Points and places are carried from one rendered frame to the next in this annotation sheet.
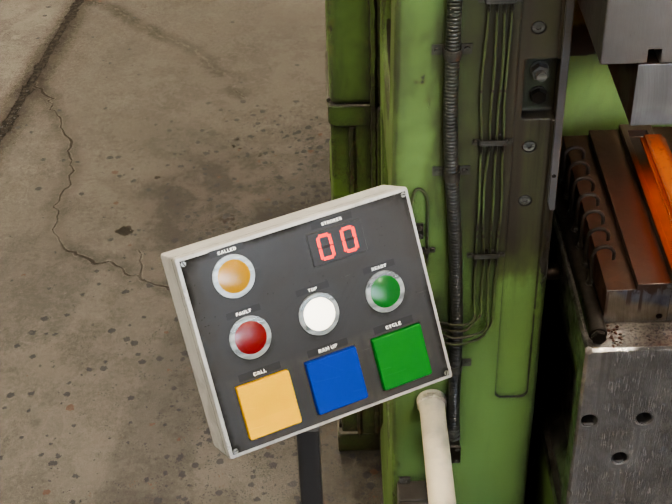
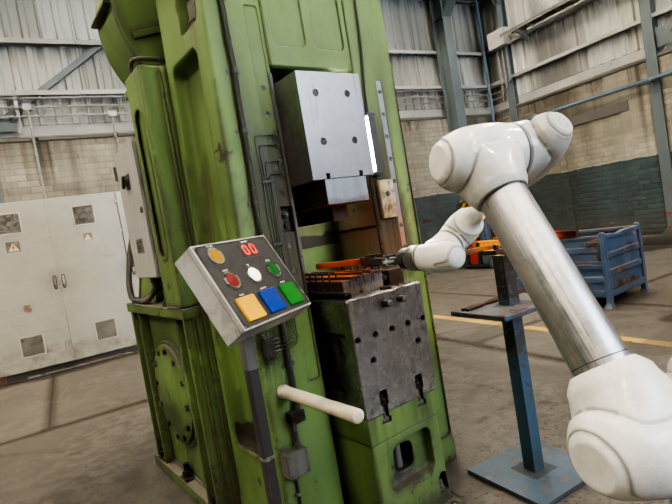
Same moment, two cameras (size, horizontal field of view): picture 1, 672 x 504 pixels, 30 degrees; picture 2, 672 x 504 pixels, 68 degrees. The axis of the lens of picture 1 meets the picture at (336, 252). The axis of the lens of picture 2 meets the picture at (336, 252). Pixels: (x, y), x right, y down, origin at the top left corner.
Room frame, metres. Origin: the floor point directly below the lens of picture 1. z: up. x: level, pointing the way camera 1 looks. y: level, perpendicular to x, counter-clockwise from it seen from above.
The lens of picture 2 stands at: (-0.05, 0.70, 1.19)
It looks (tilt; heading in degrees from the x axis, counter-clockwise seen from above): 3 degrees down; 323
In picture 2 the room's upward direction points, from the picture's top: 10 degrees counter-clockwise
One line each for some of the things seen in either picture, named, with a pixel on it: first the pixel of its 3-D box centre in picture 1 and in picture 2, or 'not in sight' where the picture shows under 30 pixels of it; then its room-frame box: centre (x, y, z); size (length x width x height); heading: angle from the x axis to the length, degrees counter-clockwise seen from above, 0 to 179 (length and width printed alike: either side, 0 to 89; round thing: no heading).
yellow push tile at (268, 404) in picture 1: (268, 404); (250, 308); (1.18, 0.10, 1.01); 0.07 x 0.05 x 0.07; 115
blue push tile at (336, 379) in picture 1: (335, 379); (271, 300); (1.23, 0.01, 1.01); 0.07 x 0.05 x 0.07; 115
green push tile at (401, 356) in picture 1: (400, 356); (290, 293); (1.27, -0.08, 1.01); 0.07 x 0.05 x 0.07; 115
